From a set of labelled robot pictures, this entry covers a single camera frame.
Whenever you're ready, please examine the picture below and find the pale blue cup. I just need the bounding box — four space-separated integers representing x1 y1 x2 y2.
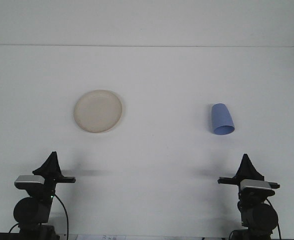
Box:
210 102 235 136

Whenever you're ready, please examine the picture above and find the pale round plate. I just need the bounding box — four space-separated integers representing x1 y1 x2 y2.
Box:
73 89 124 134

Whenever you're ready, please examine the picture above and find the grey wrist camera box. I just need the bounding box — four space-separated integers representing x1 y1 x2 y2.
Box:
13 174 46 190
239 179 274 193

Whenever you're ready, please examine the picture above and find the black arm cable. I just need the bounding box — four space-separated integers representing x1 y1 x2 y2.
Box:
266 198 282 240
51 193 69 237

